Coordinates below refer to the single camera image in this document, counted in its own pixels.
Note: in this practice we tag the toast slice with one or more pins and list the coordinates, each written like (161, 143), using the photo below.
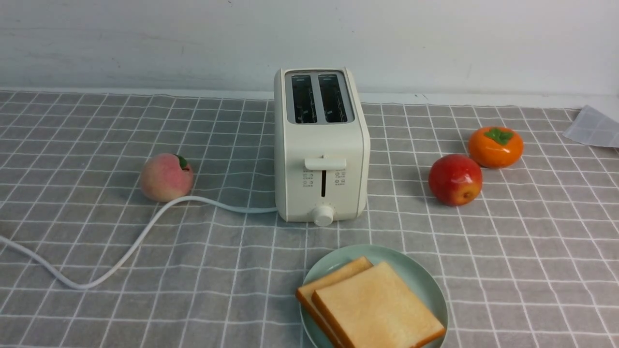
(376, 309)
(308, 292)

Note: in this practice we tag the white two-slot toaster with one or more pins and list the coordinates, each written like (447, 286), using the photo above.
(321, 146)

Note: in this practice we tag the pink peach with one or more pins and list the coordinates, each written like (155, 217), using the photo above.
(166, 177)

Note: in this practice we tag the red apple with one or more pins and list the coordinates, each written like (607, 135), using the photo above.
(455, 179)

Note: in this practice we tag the light green plate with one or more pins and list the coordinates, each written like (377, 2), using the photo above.
(414, 275)

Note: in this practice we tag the orange persimmon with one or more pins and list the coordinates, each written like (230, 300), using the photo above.
(495, 147)

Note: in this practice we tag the grey checked tablecloth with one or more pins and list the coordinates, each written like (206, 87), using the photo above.
(532, 262)

